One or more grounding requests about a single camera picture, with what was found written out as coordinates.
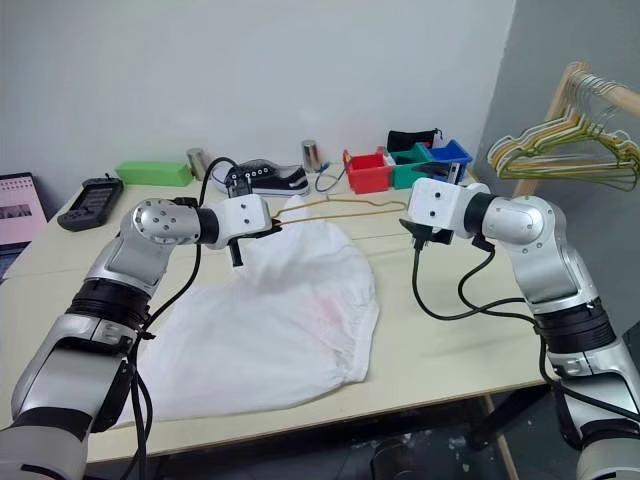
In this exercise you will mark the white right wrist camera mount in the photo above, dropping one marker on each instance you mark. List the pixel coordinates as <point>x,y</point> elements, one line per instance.
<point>435,202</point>

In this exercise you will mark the green plastic bin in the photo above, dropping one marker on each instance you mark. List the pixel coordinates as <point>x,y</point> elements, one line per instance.
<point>405,175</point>

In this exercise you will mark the blue plastic bin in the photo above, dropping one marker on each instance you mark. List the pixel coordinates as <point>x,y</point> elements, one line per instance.
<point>452,155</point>

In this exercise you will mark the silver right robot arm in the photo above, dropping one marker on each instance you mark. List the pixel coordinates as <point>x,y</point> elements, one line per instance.
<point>525,220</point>

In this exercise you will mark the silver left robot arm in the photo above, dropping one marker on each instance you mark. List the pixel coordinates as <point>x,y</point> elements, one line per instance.
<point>155,220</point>

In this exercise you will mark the black fabric pouch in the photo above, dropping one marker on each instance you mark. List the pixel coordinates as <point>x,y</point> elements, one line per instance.
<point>410,139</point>

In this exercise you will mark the green rectangular box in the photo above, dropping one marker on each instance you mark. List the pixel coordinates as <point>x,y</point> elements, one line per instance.
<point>152,174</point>

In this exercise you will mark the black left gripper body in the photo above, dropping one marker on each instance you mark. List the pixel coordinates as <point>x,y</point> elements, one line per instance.
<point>252,235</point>

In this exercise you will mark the wooden clothes rack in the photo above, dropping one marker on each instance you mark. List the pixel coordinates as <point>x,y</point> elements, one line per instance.
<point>620,95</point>

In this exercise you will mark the silver metal can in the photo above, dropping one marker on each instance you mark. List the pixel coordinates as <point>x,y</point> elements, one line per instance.
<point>312,157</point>
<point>196,164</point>

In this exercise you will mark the bunch of hangers on rack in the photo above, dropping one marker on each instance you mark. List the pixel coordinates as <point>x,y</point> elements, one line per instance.
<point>560,131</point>

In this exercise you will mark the red plastic bin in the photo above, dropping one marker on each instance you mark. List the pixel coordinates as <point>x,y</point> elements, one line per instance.
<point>367,175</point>

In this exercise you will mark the black handheld controller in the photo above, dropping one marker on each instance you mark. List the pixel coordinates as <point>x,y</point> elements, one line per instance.
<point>92,202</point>

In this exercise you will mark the laptop with pink screen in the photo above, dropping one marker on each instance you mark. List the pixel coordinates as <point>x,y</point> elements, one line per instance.
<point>17,215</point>

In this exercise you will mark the white shorts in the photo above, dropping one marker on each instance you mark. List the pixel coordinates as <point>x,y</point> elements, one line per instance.
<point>280,320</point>

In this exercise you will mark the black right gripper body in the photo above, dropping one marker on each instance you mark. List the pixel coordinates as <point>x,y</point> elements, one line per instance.
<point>440,235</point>

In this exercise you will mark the black table leg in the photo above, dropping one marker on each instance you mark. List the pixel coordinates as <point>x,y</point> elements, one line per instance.
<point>505,415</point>

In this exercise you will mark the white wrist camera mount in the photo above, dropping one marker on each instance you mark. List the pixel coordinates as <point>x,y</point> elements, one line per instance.
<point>435,202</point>
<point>241,215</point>

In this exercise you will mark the black and white sneaker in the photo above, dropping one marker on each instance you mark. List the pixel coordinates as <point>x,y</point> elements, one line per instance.
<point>280,181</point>

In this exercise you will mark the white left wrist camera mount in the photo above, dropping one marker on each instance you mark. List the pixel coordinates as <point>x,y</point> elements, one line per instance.
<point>241,215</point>

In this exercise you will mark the black object in bins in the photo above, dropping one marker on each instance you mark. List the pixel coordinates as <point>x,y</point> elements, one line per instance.
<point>442,171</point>

